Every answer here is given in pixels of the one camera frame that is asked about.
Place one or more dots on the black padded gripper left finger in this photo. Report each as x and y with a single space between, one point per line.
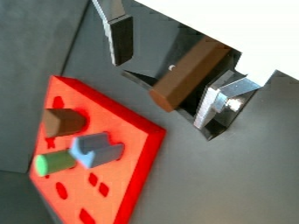
117 24

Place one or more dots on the dark brown pentagon peg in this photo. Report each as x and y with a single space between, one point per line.
61 122

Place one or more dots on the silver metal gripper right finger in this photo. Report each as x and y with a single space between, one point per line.
222 95

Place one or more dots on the blue arch shaped peg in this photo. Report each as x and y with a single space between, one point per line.
92 150

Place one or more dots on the black curved holder stand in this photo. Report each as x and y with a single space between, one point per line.
187 109

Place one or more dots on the brown hexagon prism peg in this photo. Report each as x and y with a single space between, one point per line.
192 68

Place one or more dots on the green cylinder peg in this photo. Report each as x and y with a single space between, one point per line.
53 162

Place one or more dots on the red shape sorter block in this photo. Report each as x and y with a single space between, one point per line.
97 195

